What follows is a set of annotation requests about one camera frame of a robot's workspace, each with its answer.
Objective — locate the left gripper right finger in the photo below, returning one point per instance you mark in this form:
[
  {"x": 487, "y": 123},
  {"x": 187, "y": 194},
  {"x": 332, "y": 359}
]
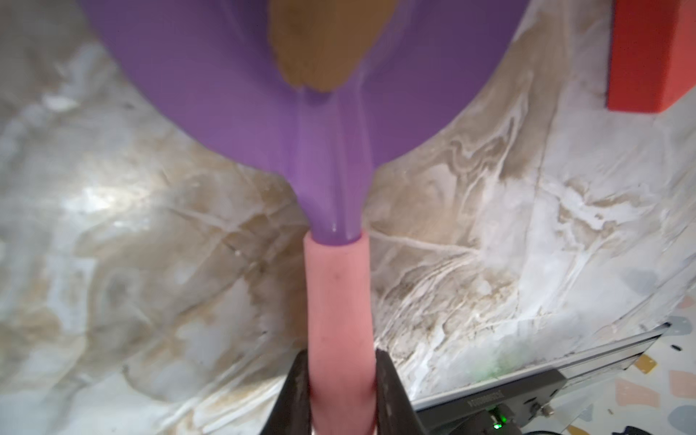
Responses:
[{"x": 395, "y": 415}]

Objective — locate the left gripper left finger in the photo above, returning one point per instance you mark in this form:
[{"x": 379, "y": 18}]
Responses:
[{"x": 291, "y": 414}]

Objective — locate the purple trowel pink handle front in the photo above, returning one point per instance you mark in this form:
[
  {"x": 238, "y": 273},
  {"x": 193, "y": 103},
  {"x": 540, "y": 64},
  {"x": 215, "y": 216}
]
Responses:
[{"x": 321, "y": 93}]

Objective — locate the red block front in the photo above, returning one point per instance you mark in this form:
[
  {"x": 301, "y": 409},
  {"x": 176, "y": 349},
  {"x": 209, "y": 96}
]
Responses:
[{"x": 652, "y": 57}]

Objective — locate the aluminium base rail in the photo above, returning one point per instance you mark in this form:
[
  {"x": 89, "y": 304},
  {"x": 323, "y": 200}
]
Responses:
[{"x": 510, "y": 403}]

